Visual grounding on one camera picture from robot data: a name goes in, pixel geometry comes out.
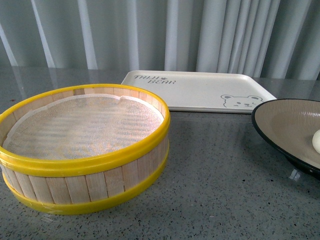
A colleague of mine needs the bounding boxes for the beige plate with black rim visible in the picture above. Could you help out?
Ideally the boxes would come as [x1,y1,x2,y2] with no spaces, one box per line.
[251,98,320,179]

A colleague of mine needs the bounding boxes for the white steamed bun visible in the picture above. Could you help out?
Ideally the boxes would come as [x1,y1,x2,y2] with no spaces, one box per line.
[312,130,320,154]

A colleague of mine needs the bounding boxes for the yellow-rimmed bamboo steamer basket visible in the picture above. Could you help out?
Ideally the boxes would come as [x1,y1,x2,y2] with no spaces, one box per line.
[0,84,171,215]

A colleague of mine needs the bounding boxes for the cream bear-print tray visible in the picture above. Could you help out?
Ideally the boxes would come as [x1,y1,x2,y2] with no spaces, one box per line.
[122,70,275,114]

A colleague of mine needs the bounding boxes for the grey pleated curtain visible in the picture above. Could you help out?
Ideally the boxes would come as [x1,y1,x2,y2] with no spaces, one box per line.
[0,0,320,80]

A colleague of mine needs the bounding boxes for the white mesh steamer liner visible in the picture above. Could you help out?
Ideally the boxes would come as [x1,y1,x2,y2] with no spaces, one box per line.
[3,93,164,160]

